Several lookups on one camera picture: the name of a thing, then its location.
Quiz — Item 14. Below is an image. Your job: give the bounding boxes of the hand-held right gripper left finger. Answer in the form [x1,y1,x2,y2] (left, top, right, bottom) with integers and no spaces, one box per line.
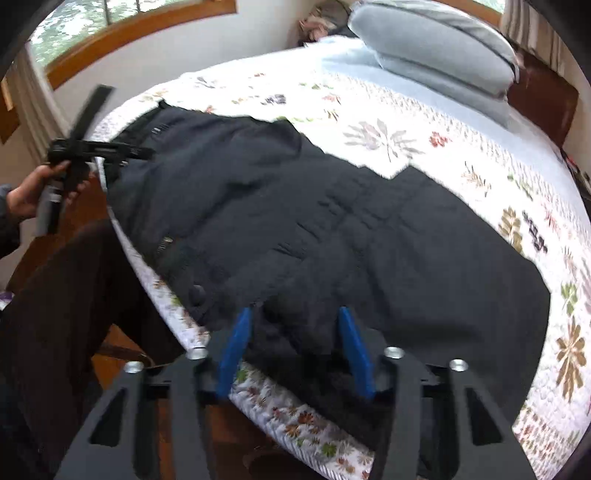
[53,306,254,480]

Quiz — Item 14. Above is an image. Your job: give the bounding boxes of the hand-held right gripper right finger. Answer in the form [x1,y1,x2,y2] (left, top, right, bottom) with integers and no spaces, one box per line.
[335,305,539,480]

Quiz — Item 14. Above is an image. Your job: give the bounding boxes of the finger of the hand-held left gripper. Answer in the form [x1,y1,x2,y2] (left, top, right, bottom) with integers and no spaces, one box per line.
[68,84,116,144]
[92,141,157,163]

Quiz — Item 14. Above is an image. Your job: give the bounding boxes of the black pants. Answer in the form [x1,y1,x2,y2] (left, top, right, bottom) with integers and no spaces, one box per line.
[104,104,552,444]

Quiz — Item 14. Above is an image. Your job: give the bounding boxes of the person's left forearm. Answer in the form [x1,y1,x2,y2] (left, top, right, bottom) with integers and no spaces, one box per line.
[0,184,24,261]

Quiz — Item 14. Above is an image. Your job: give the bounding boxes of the person's left hand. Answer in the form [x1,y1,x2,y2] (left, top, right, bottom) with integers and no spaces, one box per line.
[8,164,92,220]

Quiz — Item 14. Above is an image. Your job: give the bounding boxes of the wooden framed window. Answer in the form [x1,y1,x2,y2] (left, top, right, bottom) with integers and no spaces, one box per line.
[27,0,238,89]

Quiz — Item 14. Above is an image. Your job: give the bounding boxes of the floral white quilt bed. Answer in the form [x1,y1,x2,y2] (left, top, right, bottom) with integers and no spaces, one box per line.
[95,46,591,480]

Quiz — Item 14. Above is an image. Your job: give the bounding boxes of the pile of clothes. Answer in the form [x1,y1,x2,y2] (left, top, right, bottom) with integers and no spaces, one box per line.
[298,0,360,47]

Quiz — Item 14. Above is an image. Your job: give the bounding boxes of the light blue bed sheet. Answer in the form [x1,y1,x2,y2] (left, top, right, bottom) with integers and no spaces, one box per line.
[295,36,571,195]

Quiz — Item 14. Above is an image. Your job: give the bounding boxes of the brown wooden headboard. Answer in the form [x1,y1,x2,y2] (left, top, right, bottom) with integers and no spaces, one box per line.
[505,46,581,149]

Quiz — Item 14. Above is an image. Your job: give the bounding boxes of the grey pillow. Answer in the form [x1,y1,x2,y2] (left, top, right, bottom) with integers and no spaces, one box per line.
[346,0,521,99]

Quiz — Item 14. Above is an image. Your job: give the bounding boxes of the striped beige curtain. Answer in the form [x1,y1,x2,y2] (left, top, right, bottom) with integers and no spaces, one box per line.
[500,0,574,78]

